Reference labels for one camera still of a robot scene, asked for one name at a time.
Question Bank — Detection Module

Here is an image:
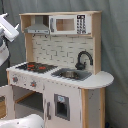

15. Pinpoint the white fridge door with dispenser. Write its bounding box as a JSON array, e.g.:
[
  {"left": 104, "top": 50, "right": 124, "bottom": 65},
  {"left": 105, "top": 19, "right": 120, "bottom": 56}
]
[{"left": 43, "top": 81, "right": 82, "bottom": 128}]

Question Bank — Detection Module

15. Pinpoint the white open oven door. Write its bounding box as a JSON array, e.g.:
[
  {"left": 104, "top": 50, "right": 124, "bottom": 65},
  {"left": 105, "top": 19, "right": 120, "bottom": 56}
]
[{"left": 0, "top": 85, "right": 15, "bottom": 121}]

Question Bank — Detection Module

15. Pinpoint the grey range hood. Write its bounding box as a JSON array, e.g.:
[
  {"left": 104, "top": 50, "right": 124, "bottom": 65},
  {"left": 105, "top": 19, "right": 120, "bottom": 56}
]
[{"left": 24, "top": 15, "right": 50, "bottom": 35}]

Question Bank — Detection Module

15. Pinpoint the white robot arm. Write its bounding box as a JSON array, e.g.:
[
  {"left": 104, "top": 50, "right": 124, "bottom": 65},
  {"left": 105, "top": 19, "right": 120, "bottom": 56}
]
[{"left": 0, "top": 13, "right": 44, "bottom": 128}]

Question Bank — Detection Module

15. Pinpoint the black microwave keypad panel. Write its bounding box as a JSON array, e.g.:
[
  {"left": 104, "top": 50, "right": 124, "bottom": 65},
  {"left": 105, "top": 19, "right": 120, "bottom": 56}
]
[{"left": 77, "top": 15, "right": 86, "bottom": 34}]

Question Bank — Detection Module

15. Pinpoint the right red stove knob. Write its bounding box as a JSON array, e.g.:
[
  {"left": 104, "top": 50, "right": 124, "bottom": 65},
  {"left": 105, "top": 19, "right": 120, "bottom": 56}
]
[{"left": 30, "top": 81, "right": 37, "bottom": 87}]

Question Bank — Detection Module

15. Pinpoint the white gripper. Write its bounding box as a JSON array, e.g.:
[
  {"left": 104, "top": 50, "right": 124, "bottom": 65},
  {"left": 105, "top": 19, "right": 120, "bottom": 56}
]
[{"left": 0, "top": 13, "right": 19, "bottom": 42}]

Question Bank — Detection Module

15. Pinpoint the black toy stovetop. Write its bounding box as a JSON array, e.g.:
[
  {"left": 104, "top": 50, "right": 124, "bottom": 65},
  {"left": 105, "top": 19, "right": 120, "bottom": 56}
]
[{"left": 18, "top": 62, "right": 55, "bottom": 73}]

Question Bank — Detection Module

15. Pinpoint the red stove knob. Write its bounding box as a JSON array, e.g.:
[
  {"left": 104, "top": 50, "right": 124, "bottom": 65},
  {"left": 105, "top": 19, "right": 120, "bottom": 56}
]
[
  {"left": 13, "top": 77, "right": 18, "bottom": 83},
  {"left": 30, "top": 81, "right": 37, "bottom": 87}
]

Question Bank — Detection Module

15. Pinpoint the left red stove knob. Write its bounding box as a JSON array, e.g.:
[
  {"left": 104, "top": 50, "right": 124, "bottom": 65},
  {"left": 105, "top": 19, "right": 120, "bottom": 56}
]
[{"left": 13, "top": 77, "right": 18, "bottom": 83}]

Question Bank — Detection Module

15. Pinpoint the grey toy sink basin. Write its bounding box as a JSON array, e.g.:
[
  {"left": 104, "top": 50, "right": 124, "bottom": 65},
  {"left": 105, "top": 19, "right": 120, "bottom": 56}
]
[{"left": 52, "top": 68, "right": 92, "bottom": 81}]

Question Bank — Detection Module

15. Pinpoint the white wooden toy kitchen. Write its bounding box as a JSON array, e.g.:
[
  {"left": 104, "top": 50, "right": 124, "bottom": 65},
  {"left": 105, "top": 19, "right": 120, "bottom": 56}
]
[{"left": 5, "top": 10, "right": 115, "bottom": 128}]

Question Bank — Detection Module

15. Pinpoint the black toy faucet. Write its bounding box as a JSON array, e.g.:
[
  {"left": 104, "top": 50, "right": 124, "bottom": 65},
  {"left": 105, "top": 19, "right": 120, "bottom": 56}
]
[{"left": 75, "top": 51, "right": 93, "bottom": 70}]

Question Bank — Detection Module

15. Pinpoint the white toy microwave door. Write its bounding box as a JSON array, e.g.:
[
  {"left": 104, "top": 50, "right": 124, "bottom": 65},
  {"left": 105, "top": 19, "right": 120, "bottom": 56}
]
[{"left": 49, "top": 15, "right": 77, "bottom": 35}]

